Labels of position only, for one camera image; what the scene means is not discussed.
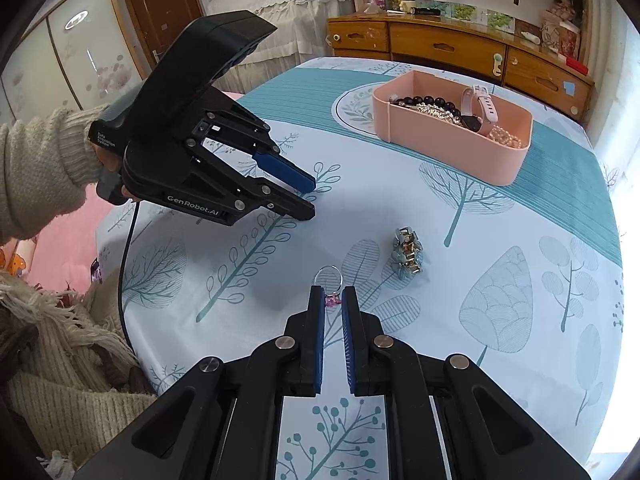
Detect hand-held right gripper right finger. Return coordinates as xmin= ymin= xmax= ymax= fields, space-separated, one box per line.
xmin=342 ymin=286 xmax=591 ymax=480

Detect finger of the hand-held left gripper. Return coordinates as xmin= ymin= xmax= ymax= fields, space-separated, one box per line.
xmin=200 ymin=110 xmax=317 ymax=194
xmin=185 ymin=137 xmax=316 ymax=221

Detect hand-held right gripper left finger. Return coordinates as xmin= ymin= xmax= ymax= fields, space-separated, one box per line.
xmin=72 ymin=285 xmax=326 ymax=480

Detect ring with pink stone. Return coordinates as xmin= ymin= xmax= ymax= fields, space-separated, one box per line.
xmin=314 ymin=265 xmax=345 ymax=307

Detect silver gold charm bracelet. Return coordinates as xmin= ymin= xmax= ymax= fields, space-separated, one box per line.
xmin=391 ymin=227 xmax=425 ymax=277

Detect pink plastic box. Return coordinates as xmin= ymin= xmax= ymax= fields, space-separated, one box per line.
xmin=371 ymin=70 xmax=533 ymax=187

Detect black bead bracelet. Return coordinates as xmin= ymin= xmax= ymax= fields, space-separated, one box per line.
xmin=395 ymin=95 xmax=461 ymax=116

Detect gold chain jewelry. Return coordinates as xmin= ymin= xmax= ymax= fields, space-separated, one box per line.
xmin=417 ymin=102 xmax=463 ymax=126

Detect pink strap watch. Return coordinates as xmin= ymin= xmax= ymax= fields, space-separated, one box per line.
xmin=460 ymin=85 xmax=499 ymax=137

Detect small pearl necklace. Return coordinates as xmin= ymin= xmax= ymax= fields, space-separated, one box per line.
xmin=487 ymin=125 xmax=525 ymax=150

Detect person's left forearm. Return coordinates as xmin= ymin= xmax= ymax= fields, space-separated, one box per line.
xmin=0 ymin=105 xmax=108 ymax=246

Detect person's left hand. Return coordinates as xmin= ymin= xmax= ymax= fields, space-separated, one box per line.
xmin=90 ymin=142 xmax=136 ymax=203

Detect brown wooden door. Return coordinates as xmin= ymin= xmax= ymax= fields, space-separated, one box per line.
xmin=122 ymin=0 xmax=206 ymax=78

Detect white sliding wardrobe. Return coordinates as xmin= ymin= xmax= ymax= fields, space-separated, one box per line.
xmin=0 ymin=0 xmax=151 ymax=126

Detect wooden desk with drawers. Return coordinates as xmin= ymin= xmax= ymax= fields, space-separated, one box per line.
xmin=326 ymin=14 xmax=596 ymax=122

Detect cream knit sweater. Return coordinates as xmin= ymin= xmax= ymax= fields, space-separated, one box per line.
xmin=0 ymin=270 xmax=161 ymax=461

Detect floral cups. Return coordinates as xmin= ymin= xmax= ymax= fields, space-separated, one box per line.
xmin=542 ymin=10 xmax=581 ymax=56

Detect black cable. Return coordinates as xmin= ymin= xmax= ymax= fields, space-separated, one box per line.
xmin=117 ymin=200 xmax=151 ymax=386

